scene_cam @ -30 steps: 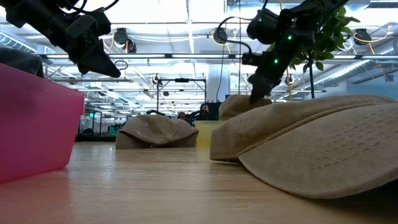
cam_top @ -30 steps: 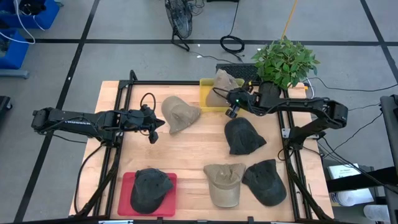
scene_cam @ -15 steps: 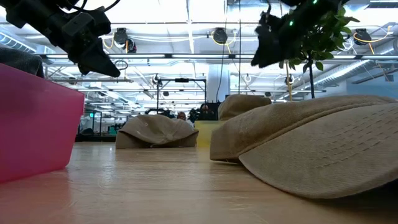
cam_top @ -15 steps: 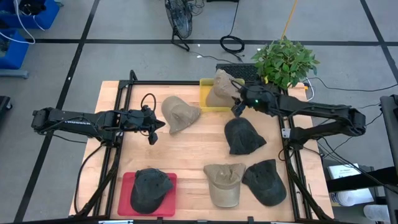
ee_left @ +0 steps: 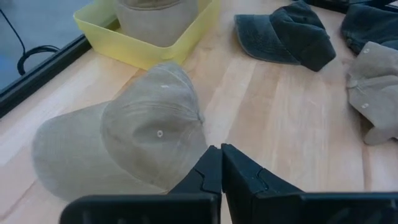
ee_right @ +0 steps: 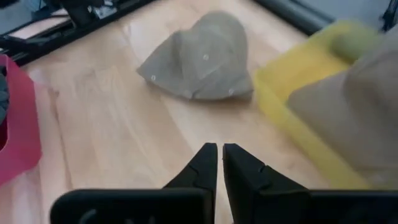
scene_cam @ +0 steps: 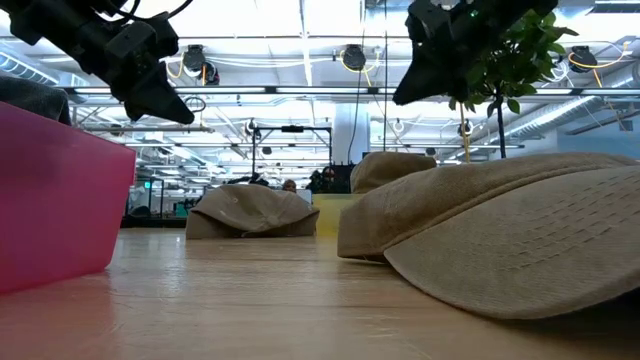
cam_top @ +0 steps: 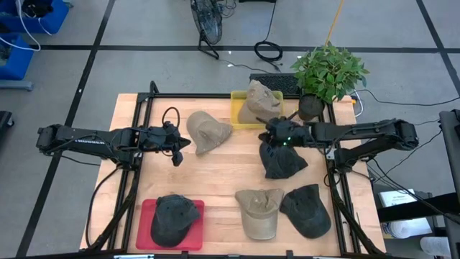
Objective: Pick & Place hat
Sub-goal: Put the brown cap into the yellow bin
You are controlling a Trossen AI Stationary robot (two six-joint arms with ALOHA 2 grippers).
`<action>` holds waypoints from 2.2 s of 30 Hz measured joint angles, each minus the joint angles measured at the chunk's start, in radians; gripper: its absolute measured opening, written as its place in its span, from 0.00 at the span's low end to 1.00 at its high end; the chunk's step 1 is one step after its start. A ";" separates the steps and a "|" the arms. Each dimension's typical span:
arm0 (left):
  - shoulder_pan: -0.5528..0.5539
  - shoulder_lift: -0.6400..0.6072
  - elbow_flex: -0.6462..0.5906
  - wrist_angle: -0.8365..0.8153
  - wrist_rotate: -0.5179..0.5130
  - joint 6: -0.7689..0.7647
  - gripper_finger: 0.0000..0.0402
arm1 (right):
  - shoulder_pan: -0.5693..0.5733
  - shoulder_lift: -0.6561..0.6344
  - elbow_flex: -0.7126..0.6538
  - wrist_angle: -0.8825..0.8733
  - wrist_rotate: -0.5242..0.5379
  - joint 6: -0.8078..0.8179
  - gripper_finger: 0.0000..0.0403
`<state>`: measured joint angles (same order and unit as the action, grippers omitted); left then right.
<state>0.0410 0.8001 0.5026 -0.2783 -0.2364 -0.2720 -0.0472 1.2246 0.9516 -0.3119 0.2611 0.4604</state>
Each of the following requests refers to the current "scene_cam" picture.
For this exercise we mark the person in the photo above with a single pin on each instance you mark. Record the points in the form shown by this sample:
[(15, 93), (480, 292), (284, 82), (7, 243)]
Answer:
[(289, 186)]

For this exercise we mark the red plastic tray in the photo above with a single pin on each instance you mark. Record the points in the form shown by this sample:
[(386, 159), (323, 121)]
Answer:
[(60, 200)]

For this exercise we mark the black gantry frame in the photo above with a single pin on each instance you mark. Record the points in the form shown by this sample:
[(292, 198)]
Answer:
[(292, 128)]

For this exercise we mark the black baseball cap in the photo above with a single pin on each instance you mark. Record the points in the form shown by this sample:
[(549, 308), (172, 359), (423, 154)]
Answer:
[(30, 97)]

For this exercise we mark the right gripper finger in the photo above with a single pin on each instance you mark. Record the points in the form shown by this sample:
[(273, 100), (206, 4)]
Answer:
[(430, 80)]

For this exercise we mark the black aluminium table frame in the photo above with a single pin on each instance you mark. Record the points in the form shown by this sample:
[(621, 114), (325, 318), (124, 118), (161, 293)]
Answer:
[(155, 223)]

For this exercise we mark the beige baseball cap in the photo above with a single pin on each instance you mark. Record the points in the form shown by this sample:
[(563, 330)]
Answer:
[(390, 172), (250, 210), (500, 240)]

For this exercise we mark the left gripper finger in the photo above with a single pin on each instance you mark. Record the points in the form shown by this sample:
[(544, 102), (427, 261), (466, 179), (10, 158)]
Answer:
[(160, 102)]

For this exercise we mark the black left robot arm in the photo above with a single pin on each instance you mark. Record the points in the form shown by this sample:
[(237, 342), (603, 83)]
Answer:
[(40, 20)]

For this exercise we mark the green potted plant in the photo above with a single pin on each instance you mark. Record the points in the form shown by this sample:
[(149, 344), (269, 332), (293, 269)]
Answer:
[(520, 55)]

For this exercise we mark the yellow plastic tray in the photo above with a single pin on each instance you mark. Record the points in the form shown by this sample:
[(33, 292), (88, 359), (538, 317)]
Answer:
[(330, 215)]

